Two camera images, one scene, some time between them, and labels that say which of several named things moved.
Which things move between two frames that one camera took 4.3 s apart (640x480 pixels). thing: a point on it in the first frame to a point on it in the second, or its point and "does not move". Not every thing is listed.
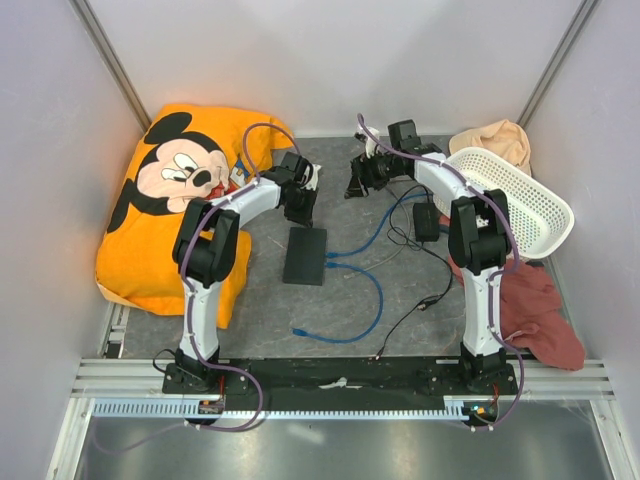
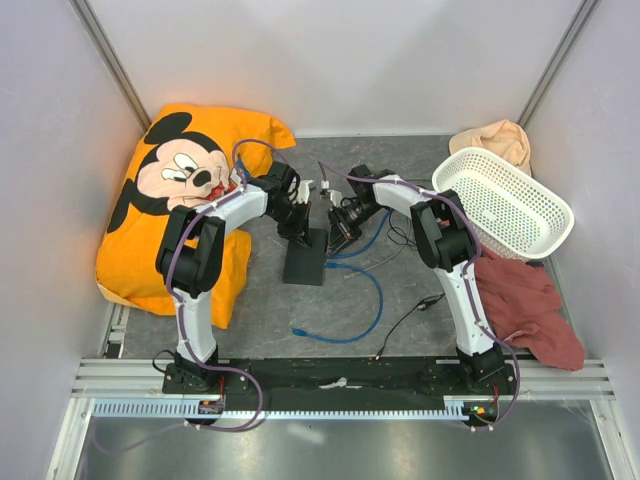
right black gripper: (361, 166) to (340, 231)
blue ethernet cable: (367, 243) does not move
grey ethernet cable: (353, 274) does not move
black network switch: (305, 256) does not move
